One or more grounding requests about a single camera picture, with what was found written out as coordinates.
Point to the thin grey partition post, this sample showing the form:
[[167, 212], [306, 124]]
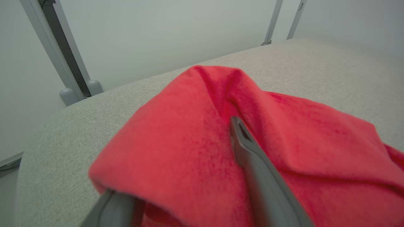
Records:
[[273, 22], [296, 19]]

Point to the grey partition post with feet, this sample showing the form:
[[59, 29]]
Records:
[[68, 96]]

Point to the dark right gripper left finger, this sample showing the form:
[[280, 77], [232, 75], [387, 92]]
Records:
[[116, 211]]

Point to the white partition panel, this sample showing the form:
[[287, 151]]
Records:
[[353, 19], [19, 78], [173, 31]]

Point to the red garment with white print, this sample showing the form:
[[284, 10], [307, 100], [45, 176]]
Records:
[[189, 142]]

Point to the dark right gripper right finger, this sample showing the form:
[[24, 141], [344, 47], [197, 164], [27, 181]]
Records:
[[268, 195]]

